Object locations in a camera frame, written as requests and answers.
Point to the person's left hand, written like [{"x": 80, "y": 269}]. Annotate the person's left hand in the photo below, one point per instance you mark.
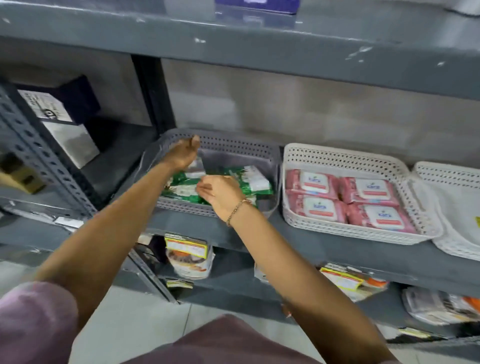
[{"x": 182, "y": 153}]

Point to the dark pouch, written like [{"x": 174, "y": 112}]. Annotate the dark pouch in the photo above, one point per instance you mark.
[{"x": 152, "y": 249}]

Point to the white perforated plastic basket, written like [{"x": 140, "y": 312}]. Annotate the white perforated plastic basket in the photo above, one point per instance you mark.
[
  {"x": 337, "y": 155},
  {"x": 453, "y": 202}
]

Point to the person's right fingers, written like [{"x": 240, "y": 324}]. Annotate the person's right fingers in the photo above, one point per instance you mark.
[{"x": 201, "y": 190}]

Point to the black box with white label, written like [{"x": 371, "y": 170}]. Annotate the black box with white label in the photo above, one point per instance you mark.
[{"x": 56, "y": 101}]

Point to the grey metal shelving rack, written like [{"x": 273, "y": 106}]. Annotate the grey metal shelving rack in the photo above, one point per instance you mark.
[{"x": 300, "y": 56}]

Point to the gold yellow box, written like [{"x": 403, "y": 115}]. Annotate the gold yellow box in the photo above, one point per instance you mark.
[{"x": 20, "y": 174}]

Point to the blue box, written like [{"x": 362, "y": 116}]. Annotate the blue box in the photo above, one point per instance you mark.
[{"x": 258, "y": 5}]

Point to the person's left thumb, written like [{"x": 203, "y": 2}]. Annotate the person's left thumb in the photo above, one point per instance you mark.
[{"x": 195, "y": 142}]

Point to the flat yellow label packet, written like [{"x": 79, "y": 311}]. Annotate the flat yellow label packet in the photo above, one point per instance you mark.
[{"x": 416, "y": 333}]

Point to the green white wipes packet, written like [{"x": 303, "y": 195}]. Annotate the green white wipes packet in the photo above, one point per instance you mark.
[
  {"x": 180, "y": 176},
  {"x": 183, "y": 192},
  {"x": 253, "y": 180}
]

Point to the person's right hand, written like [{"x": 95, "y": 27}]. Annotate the person's right hand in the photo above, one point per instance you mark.
[{"x": 222, "y": 195}]

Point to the person's right forearm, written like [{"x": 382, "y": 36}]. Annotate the person's right forearm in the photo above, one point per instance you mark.
[{"x": 300, "y": 285}]

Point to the pink wipes packet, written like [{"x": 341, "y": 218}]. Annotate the pink wipes packet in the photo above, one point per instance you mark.
[
  {"x": 371, "y": 190},
  {"x": 313, "y": 183},
  {"x": 384, "y": 218},
  {"x": 318, "y": 208}
]

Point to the silver white box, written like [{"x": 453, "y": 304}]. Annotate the silver white box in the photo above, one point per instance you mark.
[{"x": 73, "y": 144}]

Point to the white pouch with yellow label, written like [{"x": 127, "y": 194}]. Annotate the white pouch with yellow label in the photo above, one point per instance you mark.
[
  {"x": 189, "y": 258},
  {"x": 350, "y": 283}
]

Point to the person's left forearm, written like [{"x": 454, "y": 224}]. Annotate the person's left forearm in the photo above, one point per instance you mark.
[{"x": 112, "y": 232}]

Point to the grey perforated plastic basket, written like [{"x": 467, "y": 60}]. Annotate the grey perforated plastic basket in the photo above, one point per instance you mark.
[{"x": 240, "y": 152}]

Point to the small flat yellow-edged packet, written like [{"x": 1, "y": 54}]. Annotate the small flat yellow-edged packet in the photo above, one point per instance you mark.
[{"x": 179, "y": 284}]

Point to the mauve shirt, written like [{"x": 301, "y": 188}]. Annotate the mauve shirt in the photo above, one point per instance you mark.
[{"x": 33, "y": 322}]

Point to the white orange pouch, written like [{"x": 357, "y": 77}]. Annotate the white orange pouch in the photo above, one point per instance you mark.
[{"x": 438, "y": 305}]

